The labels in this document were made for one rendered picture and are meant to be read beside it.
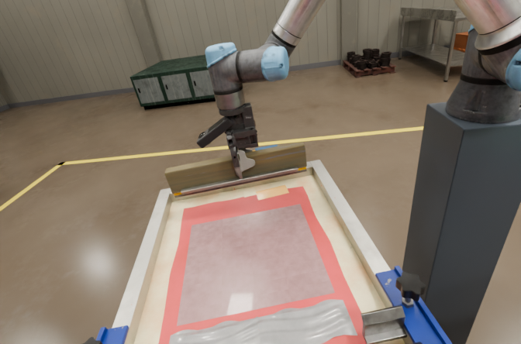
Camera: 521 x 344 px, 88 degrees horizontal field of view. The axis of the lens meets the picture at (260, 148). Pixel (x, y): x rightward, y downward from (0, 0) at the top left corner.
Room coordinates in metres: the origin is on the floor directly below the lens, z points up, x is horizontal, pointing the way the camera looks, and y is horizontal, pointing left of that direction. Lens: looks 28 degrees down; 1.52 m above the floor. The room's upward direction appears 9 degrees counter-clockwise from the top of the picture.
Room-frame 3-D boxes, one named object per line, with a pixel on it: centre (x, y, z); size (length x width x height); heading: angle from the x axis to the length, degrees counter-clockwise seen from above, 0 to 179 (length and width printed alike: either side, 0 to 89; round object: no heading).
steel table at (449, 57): (5.03, -3.58, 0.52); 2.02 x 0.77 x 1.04; 172
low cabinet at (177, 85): (5.95, 1.22, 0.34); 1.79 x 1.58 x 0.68; 82
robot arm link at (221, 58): (0.68, 0.05, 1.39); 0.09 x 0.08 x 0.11; 70
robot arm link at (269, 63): (0.67, -0.04, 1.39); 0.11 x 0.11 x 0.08; 70
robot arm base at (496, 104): (0.60, -0.57, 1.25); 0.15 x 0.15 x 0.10
